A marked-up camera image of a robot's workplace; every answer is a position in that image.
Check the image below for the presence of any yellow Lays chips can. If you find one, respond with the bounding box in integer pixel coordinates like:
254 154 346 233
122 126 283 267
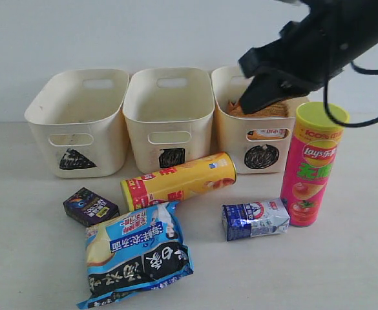
120 152 236 211

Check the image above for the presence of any blue white milk carton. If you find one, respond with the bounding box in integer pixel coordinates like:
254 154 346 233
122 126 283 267
222 198 290 241

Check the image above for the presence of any purple small carton box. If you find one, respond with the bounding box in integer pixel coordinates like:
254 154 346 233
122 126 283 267
63 187 120 227

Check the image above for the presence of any cream bin square mark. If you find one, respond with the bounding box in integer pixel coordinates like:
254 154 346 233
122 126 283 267
123 68 215 173

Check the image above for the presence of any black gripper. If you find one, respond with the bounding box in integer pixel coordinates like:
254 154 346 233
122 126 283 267
238 19 344 114

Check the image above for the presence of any blue instant noodle bag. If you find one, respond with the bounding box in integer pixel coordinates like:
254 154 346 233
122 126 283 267
77 201 193 309

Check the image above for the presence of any cream bin triangle mark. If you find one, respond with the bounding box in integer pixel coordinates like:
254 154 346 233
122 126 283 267
25 68 130 178

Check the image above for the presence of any pink Lays chips can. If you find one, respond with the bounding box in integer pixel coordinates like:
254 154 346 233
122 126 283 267
280 101 344 227

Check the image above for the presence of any cream bin circle mark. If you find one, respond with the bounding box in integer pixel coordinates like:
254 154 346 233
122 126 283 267
210 65 310 175

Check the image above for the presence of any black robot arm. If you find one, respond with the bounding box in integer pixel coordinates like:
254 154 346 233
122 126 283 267
238 1 378 114

